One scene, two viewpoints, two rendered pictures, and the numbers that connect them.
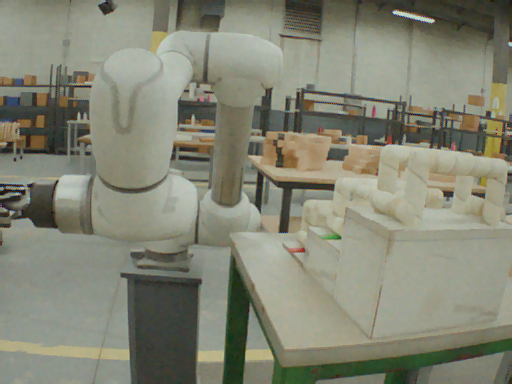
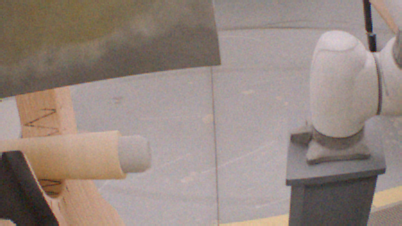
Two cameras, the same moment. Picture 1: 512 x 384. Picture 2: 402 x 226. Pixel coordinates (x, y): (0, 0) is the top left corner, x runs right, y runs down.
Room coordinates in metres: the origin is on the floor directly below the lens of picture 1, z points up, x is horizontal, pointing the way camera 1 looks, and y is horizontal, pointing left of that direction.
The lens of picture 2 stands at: (0.34, 0.33, 1.46)
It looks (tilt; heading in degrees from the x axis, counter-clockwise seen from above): 32 degrees down; 14
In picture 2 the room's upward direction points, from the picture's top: 7 degrees counter-clockwise
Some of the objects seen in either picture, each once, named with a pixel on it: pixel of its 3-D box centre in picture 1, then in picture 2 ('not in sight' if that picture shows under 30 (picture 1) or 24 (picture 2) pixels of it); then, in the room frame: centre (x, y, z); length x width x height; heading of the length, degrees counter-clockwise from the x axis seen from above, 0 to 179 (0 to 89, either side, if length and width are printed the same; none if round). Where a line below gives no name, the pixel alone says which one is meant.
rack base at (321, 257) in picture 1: (379, 258); not in sight; (0.79, -0.27, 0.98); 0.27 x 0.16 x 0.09; 105
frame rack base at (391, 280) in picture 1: (426, 266); not in sight; (0.64, -0.31, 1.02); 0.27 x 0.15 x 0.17; 105
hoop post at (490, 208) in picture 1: (494, 196); not in sight; (0.62, -0.40, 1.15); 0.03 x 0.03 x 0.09
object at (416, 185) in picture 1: (415, 193); not in sight; (0.58, -0.24, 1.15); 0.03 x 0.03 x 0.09
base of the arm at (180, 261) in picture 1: (161, 253); (332, 129); (1.42, 0.30, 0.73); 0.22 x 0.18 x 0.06; 93
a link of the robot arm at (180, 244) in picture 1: (170, 216); (343, 78); (1.42, 0.27, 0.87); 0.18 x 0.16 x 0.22; 95
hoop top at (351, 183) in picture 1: (379, 187); not in sight; (0.83, -0.26, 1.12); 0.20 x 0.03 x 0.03; 104
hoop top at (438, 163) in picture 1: (462, 165); not in sight; (0.60, -0.32, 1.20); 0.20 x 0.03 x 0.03; 104
